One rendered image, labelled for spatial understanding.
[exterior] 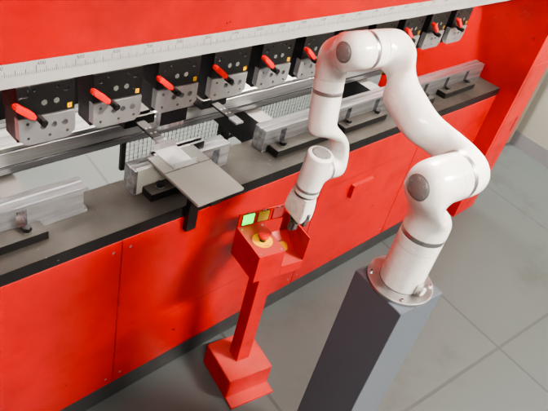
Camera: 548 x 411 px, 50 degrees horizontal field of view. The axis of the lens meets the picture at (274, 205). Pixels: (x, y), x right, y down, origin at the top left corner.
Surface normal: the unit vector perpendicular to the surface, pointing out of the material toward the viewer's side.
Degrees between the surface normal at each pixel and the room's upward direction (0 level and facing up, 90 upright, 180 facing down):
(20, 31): 90
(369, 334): 90
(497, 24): 90
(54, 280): 90
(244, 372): 0
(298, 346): 0
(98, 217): 0
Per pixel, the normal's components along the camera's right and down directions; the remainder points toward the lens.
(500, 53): -0.71, 0.30
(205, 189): 0.21, -0.77
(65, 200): 0.67, 0.56
